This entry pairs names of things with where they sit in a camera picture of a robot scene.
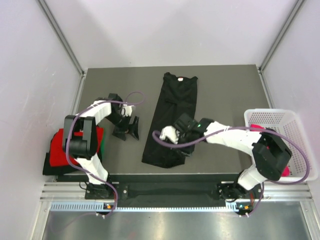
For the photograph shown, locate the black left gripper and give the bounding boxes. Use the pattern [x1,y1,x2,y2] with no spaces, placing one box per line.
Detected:
[105,112,139,141]

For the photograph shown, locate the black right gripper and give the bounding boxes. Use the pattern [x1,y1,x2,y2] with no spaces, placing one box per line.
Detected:
[171,131,196,158]

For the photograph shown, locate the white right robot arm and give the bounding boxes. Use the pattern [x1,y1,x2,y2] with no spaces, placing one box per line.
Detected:
[160,113,292,198]

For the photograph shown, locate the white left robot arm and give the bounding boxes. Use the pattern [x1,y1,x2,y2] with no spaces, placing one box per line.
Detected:
[62,93,141,199]

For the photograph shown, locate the green folded t shirt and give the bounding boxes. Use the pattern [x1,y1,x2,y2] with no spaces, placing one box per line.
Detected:
[100,130,106,157]

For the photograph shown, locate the red folded t shirt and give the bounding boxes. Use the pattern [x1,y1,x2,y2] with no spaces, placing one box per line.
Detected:
[49,126,104,167]

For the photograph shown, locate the white perforated plastic basket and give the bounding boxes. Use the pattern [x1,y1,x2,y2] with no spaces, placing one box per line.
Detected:
[244,108,319,183]

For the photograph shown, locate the pink t shirt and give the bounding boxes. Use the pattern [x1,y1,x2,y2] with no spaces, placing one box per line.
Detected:
[249,123,291,177]

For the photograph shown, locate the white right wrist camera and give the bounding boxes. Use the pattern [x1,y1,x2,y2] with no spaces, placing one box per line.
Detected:
[159,125,180,144]

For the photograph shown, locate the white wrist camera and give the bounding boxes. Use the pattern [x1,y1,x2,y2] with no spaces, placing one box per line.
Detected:
[159,125,180,144]
[120,104,136,117]

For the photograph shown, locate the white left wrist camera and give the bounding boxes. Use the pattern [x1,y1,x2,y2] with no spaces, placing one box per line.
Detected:
[120,104,136,117]

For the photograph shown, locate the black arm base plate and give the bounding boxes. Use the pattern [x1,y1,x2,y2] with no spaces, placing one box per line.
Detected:
[84,181,265,202]

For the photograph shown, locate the aluminium frame post left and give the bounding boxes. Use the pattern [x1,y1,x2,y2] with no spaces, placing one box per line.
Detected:
[34,0,86,76]

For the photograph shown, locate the aluminium frame post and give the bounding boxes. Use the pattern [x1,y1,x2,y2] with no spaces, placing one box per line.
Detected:
[258,0,307,73]
[34,0,86,76]

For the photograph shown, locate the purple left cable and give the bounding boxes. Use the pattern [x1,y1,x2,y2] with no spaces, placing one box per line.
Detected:
[64,90,147,218]

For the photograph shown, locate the purple cable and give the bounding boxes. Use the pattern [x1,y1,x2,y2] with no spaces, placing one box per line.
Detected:
[151,126,312,218]
[64,90,147,218]

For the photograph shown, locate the aluminium frame post right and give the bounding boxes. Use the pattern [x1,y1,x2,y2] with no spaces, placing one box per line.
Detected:
[258,0,307,73]

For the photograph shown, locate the grey slotted cable duct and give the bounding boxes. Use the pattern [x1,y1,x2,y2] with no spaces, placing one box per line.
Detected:
[49,201,255,213]

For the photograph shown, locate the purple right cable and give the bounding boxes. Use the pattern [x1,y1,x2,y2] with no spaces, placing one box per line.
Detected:
[151,126,312,218]

